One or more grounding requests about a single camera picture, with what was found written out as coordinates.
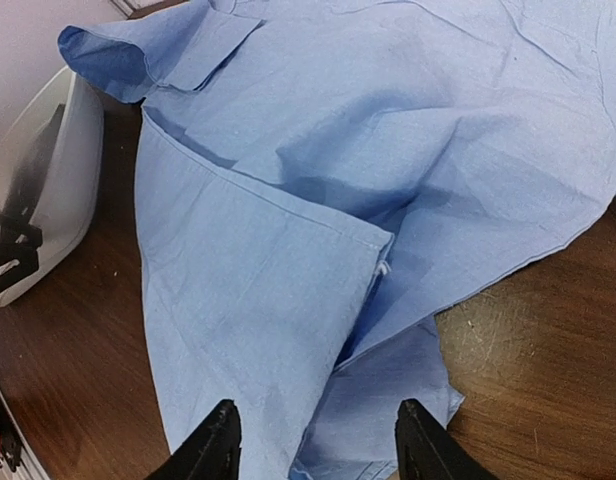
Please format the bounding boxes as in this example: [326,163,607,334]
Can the light blue shirt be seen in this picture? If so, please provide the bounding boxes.
[58,1,616,479]

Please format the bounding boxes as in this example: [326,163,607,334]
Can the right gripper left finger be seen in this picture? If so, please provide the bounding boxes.
[172,399,242,480]

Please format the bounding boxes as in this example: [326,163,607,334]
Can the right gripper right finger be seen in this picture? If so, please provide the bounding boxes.
[395,399,497,480]

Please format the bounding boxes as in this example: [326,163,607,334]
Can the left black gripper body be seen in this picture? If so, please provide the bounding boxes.
[0,201,43,295]

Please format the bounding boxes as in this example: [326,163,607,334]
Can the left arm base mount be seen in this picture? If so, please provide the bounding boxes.
[0,389,27,479]

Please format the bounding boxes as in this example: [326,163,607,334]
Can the white plastic basket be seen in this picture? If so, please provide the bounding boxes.
[0,67,104,308]

